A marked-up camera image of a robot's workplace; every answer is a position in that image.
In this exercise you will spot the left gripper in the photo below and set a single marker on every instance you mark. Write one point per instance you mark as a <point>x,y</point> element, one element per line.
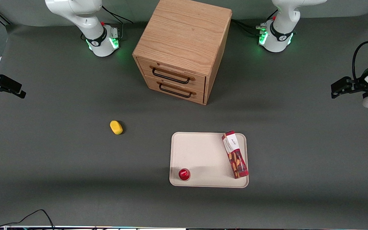
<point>359,85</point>

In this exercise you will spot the red cookie box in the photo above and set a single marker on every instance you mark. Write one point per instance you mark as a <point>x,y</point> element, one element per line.
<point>236,156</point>

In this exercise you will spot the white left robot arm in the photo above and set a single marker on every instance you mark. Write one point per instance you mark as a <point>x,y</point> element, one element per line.
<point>281,19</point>

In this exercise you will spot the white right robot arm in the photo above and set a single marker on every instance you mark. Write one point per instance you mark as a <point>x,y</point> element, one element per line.
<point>85,16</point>

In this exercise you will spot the beige plastic tray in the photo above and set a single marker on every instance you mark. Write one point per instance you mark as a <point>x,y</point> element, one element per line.
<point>203,156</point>

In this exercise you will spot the yellow sponge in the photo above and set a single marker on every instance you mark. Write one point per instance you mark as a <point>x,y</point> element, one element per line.
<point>116,127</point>

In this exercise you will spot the wooden drawer front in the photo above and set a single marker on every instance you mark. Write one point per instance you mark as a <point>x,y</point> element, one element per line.
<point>177,95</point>
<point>174,71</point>

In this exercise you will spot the wooden drawer cabinet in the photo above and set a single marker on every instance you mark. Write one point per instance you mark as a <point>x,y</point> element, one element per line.
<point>184,35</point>

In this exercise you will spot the small red cup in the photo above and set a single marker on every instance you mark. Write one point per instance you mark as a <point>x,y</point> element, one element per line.
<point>184,174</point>

